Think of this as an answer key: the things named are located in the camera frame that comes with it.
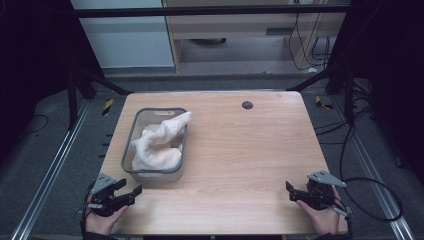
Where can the person's right hand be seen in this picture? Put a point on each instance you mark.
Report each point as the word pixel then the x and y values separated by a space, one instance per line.
pixel 325 221

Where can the grey plastic basket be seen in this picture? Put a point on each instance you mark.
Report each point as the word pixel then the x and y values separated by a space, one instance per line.
pixel 133 133

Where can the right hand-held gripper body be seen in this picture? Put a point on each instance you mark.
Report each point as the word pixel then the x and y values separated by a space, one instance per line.
pixel 321 195

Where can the light wooden desk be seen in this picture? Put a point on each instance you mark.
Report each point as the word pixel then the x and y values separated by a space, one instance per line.
pixel 233 25

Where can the aluminium floor rail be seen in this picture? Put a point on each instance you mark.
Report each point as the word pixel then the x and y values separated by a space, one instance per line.
pixel 380 193
pixel 50 173

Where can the dark round table grommet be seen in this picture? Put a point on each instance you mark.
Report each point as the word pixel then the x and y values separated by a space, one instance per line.
pixel 247 105

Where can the black curtain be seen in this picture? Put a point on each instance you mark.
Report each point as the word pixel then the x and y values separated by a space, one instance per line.
pixel 393 66
pixel 36 60

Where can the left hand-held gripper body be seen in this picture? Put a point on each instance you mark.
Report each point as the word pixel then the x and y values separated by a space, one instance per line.
pixel 105 200

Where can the white towel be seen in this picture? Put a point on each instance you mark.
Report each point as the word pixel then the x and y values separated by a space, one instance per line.
pixel 156 146

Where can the black horizontal bar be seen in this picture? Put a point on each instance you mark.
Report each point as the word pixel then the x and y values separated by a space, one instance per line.
pixel 200 11

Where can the yellow black tape strip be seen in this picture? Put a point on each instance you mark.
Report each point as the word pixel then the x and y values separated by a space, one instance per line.
pixel 322 103
pixel 107 107

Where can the person's left hand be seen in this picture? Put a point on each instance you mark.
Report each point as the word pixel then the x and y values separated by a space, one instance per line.
pixel 101 223

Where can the black metal stand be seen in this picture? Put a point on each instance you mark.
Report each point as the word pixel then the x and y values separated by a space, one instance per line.
pixel 71 100
pixel 348 96

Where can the white cabinet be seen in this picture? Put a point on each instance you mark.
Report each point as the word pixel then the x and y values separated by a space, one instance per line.
pixel 126 40

